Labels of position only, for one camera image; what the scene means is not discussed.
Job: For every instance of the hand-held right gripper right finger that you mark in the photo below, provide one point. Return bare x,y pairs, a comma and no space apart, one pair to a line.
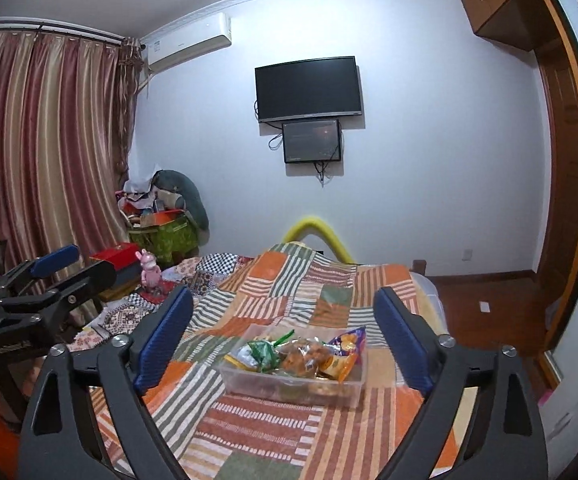
404,340

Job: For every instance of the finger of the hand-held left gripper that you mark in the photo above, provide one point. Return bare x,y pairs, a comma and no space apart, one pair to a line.
84,282
56,260

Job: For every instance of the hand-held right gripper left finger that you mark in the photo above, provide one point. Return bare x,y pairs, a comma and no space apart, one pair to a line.
166,340

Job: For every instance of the blue cracker packet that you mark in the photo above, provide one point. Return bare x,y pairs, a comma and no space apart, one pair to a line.
346,341

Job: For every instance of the green yellow snack packet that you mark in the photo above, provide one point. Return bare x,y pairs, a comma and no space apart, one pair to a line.
264,352

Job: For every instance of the orange bread packet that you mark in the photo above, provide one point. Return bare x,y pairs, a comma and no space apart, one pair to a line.
304,357

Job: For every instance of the clear plastic container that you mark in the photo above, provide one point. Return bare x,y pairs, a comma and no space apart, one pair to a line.
269,391

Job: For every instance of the red box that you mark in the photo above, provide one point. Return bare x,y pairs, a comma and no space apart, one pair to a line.
119,255

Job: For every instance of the white plastic storage bin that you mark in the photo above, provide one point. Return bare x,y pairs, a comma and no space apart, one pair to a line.
431,300

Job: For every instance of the pink toy figure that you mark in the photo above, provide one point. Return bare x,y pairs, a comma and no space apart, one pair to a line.
150,272

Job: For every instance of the green bag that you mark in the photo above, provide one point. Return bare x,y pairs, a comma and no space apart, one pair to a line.
169,241

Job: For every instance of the orange cardboard box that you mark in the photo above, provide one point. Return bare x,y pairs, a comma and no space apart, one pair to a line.
161,218

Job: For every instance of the striped curtain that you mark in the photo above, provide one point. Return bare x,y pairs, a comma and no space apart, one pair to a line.
44,160

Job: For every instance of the yellow foam tube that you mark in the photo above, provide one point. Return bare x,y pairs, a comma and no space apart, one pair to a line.
336,245

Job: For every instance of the patchwork striped blanket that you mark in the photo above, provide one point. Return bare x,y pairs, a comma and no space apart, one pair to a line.
269,435

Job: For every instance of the small black monitor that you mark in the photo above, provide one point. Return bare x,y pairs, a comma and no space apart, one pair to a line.
311,140

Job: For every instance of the wooden door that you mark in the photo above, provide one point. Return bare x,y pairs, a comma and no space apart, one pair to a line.
564,185

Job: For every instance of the white air conditioner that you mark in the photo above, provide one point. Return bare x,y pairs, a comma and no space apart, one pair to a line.
189,42

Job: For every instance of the wooden overhead cabinet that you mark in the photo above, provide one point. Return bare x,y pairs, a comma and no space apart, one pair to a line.
504,0

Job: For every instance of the white wall socket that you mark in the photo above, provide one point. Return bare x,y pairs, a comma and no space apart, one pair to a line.
466,254

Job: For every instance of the curtain rail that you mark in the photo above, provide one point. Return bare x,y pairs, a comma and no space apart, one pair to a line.
44,29

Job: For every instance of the black wall television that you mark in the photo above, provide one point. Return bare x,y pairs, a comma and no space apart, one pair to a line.
309,87

